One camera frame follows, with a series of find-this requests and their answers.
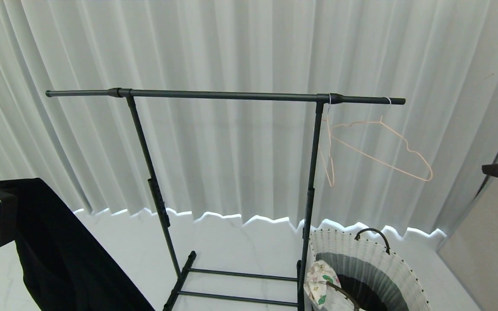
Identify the black garment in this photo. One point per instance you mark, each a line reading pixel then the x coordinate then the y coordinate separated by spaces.
pixel 59 259

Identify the pink clothes hanger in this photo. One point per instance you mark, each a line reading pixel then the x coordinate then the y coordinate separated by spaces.
pixel 378 160
pixel 330 168

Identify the white laundry basket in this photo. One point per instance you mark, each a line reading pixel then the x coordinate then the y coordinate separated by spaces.
pixel 404 272

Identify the black clothes rack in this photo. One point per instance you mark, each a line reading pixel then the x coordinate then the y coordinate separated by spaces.
pixel 231 94

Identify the cream printed garment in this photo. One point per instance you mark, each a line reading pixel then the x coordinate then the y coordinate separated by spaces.
pixel 318 280

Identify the white curtain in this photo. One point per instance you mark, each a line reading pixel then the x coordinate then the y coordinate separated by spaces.
pixel 231 43

